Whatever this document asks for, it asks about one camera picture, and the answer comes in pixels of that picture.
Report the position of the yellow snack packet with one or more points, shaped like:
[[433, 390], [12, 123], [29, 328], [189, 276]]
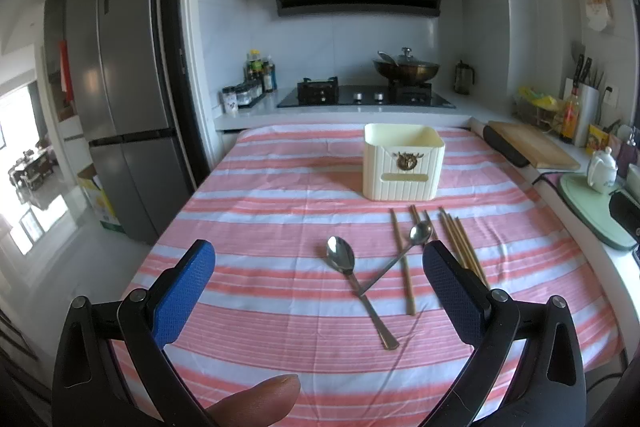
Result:
[[597, 139]]

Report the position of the white teapot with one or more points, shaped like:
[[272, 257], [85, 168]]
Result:
[[602, 171]]

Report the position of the wok with lid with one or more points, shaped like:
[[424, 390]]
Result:
[[405, 68]]

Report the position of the silver refrigerator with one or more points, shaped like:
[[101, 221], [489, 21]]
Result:
[[123, 101]]

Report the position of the green tray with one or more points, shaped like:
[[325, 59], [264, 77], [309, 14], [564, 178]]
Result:
[[591, 207]]

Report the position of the wooden cutting board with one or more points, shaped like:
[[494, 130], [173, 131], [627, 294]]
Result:
[[536, 147]]

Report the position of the orange sauce bottle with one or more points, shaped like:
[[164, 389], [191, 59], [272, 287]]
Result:
[[570, 116]]

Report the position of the wire dish rack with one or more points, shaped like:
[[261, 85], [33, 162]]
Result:
[[538, 109]]

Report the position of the black gas stove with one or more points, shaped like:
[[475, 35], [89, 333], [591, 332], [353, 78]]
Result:
[[331, 92]]

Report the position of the large steel spoon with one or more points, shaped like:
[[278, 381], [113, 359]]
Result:
[[340, 256]]

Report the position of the pink striped tablecloth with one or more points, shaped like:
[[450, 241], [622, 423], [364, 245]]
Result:
[[275, 306]]

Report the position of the yellow cardboard box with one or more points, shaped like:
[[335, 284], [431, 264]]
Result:
[[90, 183]]

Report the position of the knife block with knives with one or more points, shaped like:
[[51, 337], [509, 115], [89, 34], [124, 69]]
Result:
[[584, 81]]

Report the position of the dark kettle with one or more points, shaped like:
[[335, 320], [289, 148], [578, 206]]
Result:
[[464, 78]]

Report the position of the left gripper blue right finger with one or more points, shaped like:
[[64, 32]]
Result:
[[548, 386]]

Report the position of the small steel spoon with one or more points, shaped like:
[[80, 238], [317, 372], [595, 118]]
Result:
[[389, 265]]

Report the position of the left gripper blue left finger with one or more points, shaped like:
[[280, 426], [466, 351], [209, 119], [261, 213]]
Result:
[[89, 388]]

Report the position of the person's left hand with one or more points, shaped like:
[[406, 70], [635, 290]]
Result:
[[262, 405]]

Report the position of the condiment bottles group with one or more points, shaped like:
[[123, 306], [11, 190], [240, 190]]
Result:
[[261, 68]]

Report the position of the cream utensil holder box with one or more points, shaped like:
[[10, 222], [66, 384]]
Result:
[[401, 162]]

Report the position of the spice jar rack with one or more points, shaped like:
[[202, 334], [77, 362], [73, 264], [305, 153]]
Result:
[[243, 95]]

